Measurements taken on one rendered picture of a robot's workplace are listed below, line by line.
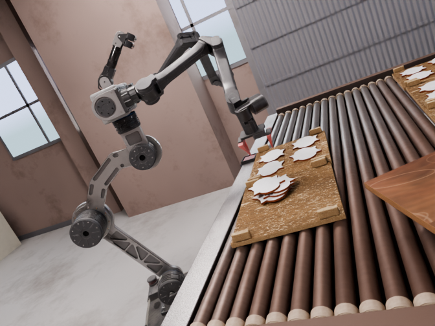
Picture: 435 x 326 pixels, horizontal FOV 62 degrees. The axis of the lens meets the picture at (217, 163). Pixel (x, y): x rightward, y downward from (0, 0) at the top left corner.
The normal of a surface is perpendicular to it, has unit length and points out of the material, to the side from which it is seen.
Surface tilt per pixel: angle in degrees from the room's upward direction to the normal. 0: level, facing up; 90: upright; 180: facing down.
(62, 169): 90
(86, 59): 90
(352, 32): 90
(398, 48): 90
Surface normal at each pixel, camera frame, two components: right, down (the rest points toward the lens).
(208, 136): -0.22, 0.37
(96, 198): 0.11, 0.25
